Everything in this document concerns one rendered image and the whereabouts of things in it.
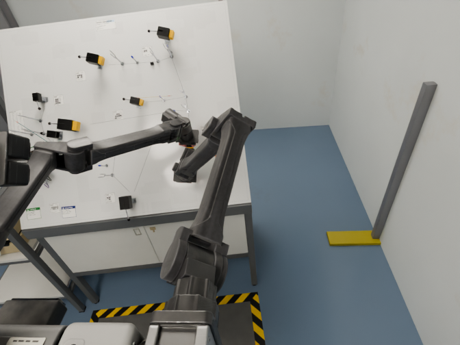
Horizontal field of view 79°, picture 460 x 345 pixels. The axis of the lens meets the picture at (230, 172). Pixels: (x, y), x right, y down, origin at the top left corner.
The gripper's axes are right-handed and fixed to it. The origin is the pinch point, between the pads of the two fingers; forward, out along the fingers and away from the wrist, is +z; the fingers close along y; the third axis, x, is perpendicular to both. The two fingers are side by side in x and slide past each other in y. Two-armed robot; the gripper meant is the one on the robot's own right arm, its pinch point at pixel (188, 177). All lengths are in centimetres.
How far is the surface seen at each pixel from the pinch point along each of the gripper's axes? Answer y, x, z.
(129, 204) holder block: 27.0, 13.9, 0.3
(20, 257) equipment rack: 95, 45, 29
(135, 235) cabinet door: 32, 30, 27
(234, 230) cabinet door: -23.3, 24.2, 30.3
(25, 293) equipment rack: 113, 73, 63
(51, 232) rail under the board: 71, 30, 14
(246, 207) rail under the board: -28.9, 12.2, 11.1
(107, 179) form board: 42.0, 1.7, 7.9
